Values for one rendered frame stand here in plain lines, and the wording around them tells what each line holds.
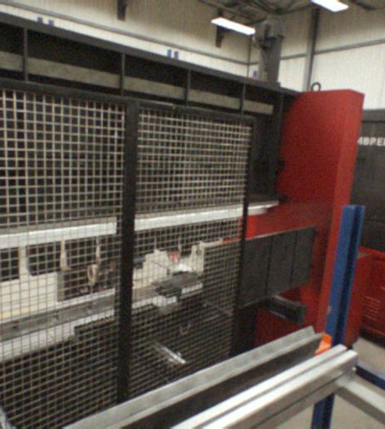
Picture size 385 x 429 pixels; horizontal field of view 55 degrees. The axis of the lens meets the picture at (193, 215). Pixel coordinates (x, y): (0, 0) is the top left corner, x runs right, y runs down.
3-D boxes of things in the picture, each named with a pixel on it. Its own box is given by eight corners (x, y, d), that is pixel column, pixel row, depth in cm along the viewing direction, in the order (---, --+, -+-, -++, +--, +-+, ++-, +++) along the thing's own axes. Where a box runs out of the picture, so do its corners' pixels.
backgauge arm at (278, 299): (233, 291, 291) (235, 274, 288) (305, 323, 245) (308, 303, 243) (226, 292, 285) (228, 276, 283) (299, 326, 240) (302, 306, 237)
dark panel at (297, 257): (306, 281, 277) (314, 224, 269) (309, 281, 276) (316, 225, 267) (198, 323, 201) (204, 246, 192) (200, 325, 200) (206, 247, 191)
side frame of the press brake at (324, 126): (243, 335, 369) (267, 98, 324) (322, 379, 308) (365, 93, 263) (226, 343, 352) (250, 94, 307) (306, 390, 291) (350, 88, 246)
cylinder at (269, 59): (263, 90, 278) (270, 23, 269) (293, 88, 260) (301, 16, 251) (235, 83, 256) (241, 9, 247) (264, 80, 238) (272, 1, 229)
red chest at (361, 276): (308, 331, 388) (321, 240, 368) (356, 352, 352) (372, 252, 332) (281, 346, 354) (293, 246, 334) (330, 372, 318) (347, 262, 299)
